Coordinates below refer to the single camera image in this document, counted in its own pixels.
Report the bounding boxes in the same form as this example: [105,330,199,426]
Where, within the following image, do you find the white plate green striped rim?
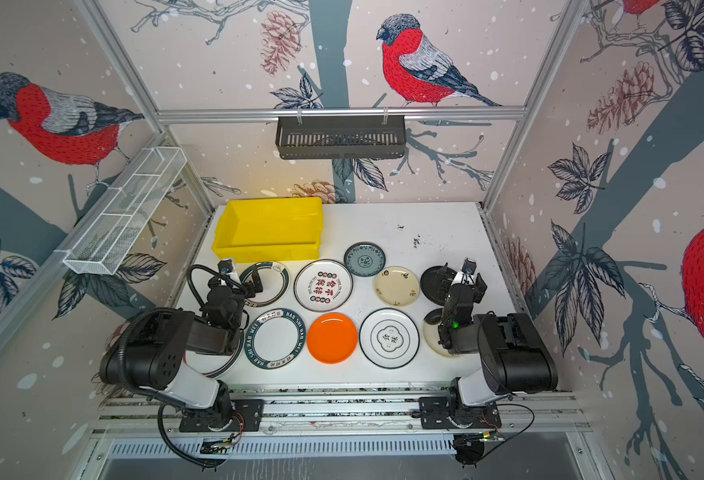
[240,262,290,308]

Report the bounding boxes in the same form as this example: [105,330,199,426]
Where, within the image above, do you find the cream plate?
[374,266,420,306]
[422,308,453,358]

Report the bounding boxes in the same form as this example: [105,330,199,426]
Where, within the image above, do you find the white plate red chinese characters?
[293,259,354,312]

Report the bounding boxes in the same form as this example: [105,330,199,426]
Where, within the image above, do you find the small teal patterned plate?
[343,242,386,277]

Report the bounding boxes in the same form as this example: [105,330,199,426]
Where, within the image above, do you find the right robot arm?
[420,259,558,419]

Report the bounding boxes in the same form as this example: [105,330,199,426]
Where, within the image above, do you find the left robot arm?
[98,259,263,423]

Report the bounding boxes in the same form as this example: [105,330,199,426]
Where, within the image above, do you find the yellow plastic bin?
[212,197,324,263]

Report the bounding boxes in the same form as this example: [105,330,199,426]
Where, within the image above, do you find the white plate green lettered rim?
[244,309,307,370]

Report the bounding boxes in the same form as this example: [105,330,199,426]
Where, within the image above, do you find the white plate green red rim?
[185,342,243,378]

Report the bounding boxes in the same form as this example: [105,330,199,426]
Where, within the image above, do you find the white plate black clover pattern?
[358,308,420,370]

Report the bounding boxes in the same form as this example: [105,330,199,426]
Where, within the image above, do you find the orange plate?
[307,312,358,364]

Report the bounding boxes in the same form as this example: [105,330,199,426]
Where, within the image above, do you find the black hanging basket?
[275,115,407,160]

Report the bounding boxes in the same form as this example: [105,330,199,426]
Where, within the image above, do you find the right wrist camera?
[460,258,477,284]

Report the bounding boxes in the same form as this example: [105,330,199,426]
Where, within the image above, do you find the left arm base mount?
[179,399,265,433]

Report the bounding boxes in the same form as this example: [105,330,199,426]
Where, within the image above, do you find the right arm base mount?
[417,396,501,430]

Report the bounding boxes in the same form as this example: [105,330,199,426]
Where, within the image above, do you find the white wire mesh basket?
[63,146,187,275]

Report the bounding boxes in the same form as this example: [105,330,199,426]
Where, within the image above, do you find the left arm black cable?
[157,401,233,470]

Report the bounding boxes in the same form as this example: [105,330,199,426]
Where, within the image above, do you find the aluminium rail base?
[92,386,591,460]

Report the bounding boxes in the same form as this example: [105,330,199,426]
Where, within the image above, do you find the aluminium frame crossbar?
[156,106,529,125]

